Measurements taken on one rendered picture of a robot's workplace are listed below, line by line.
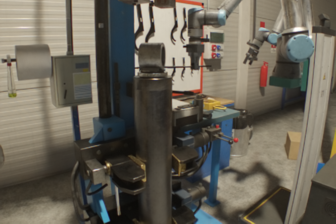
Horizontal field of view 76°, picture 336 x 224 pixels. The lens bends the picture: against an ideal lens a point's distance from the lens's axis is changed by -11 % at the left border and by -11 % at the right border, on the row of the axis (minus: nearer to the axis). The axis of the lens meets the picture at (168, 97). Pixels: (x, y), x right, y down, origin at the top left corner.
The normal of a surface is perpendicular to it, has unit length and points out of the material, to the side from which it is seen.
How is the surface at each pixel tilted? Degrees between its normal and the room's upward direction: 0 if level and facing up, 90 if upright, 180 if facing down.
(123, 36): 90
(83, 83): 90
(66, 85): 90
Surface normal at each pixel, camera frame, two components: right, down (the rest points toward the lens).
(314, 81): -0.78, 0.13
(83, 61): 0.60, 0.17
